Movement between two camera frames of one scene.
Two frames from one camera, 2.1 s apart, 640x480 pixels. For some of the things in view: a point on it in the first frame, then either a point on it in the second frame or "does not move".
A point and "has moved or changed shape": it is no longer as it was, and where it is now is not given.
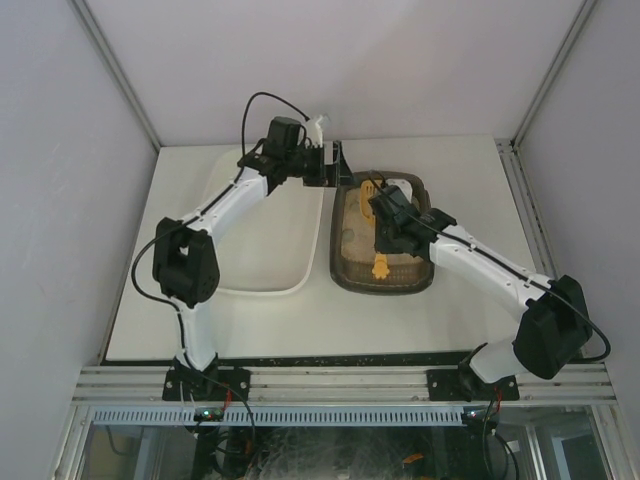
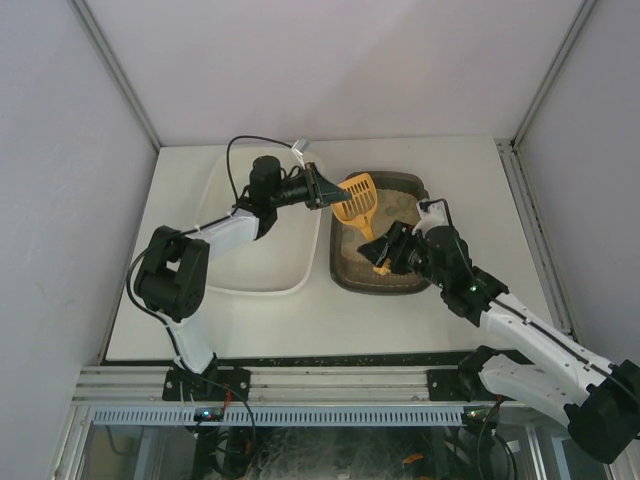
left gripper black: [323, 165] to [313, 186]
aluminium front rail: [343, 383] does not move
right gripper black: [385, 239] to [396, 248]
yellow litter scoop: [380, 269] has moved or changed shape
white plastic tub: [273, 248] does not move
